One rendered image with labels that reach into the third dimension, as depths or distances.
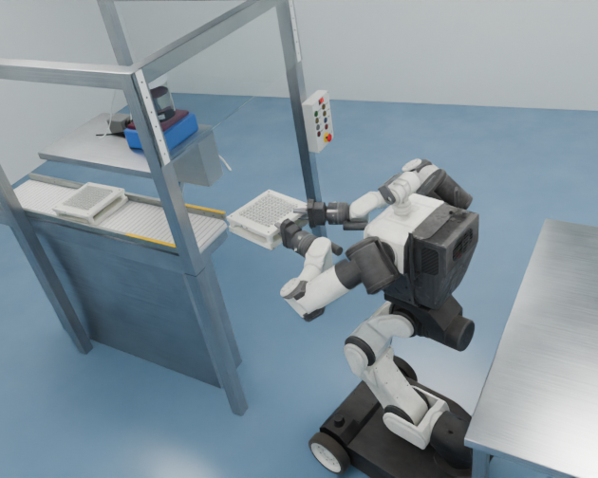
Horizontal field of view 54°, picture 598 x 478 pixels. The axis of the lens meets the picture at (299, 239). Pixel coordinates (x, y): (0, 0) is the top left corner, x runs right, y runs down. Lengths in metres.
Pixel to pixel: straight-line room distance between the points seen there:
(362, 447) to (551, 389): 1.00
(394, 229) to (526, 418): 0.65
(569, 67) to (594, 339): 3.59
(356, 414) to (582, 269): 1.11
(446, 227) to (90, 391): 2.28
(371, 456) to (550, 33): 3.75
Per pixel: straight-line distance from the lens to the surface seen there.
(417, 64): 5.57
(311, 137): 2.96
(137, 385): 3.36
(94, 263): 3.10
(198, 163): 2.43
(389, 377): 2.47
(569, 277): 2.27
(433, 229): 1.78
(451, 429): 2.45
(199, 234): 2.57
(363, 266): 1.70
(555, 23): 5.27
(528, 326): 2.06
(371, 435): 2.66
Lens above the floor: 2.34
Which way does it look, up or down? 36 degrees down
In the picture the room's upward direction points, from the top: 10 degrees counter-clockwise
